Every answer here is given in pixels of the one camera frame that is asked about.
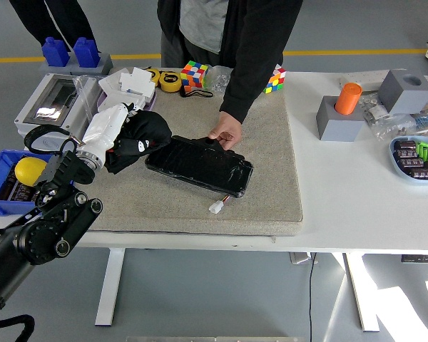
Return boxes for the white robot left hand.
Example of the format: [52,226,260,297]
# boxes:
[78,102,156,155]

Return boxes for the person's left hand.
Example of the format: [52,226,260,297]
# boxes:
[206,110,243,151]

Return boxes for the black glossy panel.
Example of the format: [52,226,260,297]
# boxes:
[145,135,254,200]

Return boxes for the black rag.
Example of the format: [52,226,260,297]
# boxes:
[103,110,174,175]

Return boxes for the clear plastic bag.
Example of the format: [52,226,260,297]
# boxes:
[72,75,104,125]

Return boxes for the clear bag of screws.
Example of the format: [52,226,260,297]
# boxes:
[203,65,233,94]

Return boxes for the white cardboard pieces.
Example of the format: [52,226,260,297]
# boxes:
[98,66,156,104]

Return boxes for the grey block holder base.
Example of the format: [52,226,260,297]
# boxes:
[39,52,114,76]

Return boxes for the colourful puzzle cube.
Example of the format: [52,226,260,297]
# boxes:
[262,63,287,95]
[180,59,210,93]

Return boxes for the yellow tape measure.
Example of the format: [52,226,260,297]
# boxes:
[158,70,182,93]
[144,67,161,86]

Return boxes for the blue plastic block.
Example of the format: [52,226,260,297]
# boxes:
[72,36,101,68]
[41,36,71,68]

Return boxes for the yellow lemon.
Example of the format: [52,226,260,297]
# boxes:
[14,157,48,187]

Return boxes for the grey-brown mat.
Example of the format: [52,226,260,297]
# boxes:
[64,67,304,237]

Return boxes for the grey block with socket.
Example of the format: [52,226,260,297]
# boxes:
[315,95,365,143]

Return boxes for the person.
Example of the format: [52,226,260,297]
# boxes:
[9,0,99,53]
[156,0,304,124]

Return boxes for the orange cylinder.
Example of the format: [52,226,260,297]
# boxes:
[334,82,363,115]

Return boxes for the grey under-table box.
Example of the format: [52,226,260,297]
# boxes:
[289,252,318,265]

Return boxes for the clear bag of metal parts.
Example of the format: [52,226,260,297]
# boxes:
[370,113,420,142]
[358,91,393,125]

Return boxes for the white table leg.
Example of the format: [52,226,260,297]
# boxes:
[94,248,126,327]
[343,252,381,332]

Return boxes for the light blue bowl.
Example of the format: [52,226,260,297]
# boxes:
[388,135,428,187]

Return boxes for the grey block with round hole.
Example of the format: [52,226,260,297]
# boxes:
[377,69,428,115]

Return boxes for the clear bag of blue resistors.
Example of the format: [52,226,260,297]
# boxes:
[409,106,428,135]

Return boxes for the white switch box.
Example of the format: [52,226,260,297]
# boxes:
[98,90,146,112]

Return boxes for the black lanyard strap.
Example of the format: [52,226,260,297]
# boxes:
[178,87,214,99]

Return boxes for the grey electrical enclosure box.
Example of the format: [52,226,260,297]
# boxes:
[14,73,101,152]

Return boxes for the white wire connector plug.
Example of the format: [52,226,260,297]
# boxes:
[207,195,231,215]

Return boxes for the black hanging cable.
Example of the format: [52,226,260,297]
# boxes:
[307,252,315,342]

